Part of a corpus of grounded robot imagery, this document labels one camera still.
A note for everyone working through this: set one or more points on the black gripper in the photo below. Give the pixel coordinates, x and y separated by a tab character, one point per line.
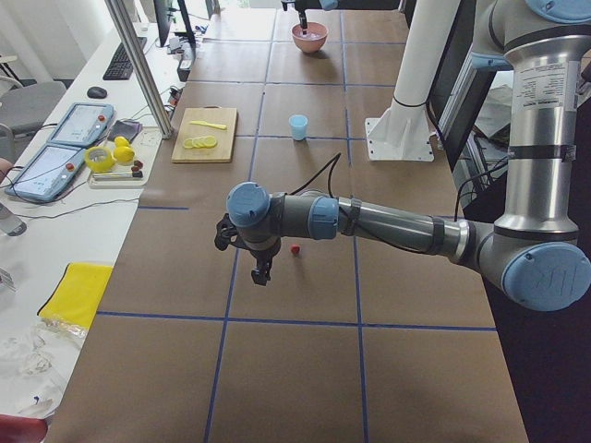
303	19
262	254

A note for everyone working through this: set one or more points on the blue teach pendant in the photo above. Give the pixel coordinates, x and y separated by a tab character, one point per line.
48	173
83	124

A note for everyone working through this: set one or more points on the grey office chair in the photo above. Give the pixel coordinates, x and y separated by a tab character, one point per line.
24	109

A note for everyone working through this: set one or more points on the clear plastic bag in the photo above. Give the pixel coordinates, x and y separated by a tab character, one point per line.
36	366

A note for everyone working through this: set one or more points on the white camera stand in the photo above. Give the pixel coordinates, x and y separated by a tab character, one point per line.
402	133

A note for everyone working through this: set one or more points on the yellow tape roll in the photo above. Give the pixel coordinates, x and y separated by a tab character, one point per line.
99	159

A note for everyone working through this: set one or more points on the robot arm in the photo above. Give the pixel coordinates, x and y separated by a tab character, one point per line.
326	5
530	251

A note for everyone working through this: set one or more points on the wooden cutting board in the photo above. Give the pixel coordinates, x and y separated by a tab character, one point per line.
222	152

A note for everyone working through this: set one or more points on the ice cubes in bowl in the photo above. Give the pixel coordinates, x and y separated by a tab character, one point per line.
313	34

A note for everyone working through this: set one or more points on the black monitor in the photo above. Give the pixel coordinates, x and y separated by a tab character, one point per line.
164	13

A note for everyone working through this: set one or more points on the black computer mouse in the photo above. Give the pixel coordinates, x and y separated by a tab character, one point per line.
97	92

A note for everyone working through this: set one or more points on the light blue cup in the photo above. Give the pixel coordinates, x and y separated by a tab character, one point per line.
299	125

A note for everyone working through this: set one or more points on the aluminium frame post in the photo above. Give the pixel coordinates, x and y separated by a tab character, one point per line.
130	41

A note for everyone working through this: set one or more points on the yellow plastic knife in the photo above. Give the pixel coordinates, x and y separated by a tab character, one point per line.
208	124

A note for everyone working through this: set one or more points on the black keyboard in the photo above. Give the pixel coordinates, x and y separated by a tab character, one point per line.
120	66

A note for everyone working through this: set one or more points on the pink bowl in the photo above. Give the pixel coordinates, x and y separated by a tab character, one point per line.
310	47

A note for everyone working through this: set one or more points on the yellow cloth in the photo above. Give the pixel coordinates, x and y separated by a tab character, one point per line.
76	297

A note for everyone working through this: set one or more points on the white tray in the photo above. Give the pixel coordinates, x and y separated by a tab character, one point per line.
135	173

